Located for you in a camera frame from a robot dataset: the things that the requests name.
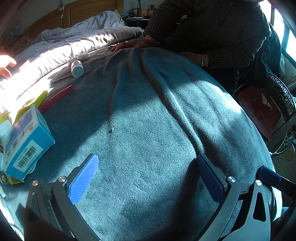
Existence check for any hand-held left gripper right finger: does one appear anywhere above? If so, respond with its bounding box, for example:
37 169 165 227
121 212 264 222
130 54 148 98
195 153 272 241

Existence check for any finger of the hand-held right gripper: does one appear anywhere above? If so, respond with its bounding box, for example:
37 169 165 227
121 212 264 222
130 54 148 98
255 166 296 197

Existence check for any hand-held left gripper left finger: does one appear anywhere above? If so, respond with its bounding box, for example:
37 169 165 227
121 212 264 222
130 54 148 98
24 153 100 241

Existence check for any blue white medicine box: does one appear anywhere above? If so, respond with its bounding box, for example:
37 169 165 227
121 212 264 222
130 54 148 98
3 104 56 181

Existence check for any white cardboard box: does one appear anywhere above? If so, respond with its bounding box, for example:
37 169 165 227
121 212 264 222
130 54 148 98
273 144 296 183

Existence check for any small yellow box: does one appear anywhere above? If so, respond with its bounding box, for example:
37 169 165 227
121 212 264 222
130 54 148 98
0 171 25 186

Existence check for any teal fleece blanket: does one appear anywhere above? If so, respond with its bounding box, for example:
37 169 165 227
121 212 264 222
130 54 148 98
0 45 284 241

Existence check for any wicker basket with cushion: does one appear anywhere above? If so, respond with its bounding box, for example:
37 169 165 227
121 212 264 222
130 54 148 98
266 72 296 156

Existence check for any red pen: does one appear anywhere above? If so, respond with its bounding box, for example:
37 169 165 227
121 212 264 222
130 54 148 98
38 85 74 114

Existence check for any white medicine bottle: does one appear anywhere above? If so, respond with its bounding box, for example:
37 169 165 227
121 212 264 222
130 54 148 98
70 61 84 78
0 111 13 149

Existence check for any yellow-green sachet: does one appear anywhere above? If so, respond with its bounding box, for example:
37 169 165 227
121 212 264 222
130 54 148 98
13 98 37 126
35 90 48 109

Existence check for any beige slim tube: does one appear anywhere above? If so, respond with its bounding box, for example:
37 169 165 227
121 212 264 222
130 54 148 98
67 53 91 66

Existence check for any lavender grey quilt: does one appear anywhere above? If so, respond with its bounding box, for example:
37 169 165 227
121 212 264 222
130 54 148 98
0 10 145 109

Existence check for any red floral pillow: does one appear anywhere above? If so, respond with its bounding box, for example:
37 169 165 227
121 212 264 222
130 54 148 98
9 35 36 56

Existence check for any wooden headboard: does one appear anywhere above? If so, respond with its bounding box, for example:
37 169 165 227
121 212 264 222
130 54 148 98
23 0 124 39

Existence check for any cluttered side table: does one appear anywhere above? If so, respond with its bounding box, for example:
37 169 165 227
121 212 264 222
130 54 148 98
120 0 162 29

